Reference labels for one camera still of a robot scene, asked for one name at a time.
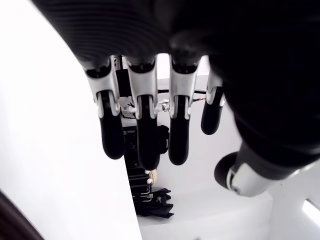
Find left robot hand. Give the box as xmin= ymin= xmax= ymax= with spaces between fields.
xmin=31 ymin=0 xmax=320 ymax=198

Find beige plush toy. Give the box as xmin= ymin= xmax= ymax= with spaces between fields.
xmin=144 ymin=168 xmax=159 ymax=185

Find stacked black hard cases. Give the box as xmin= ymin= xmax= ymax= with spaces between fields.
xmin=124 ymin=124 xmax=154 ymax=216

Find round brown tray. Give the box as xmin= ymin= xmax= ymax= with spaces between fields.
xmin=0 ymin=188 xmax=48 ymax=240

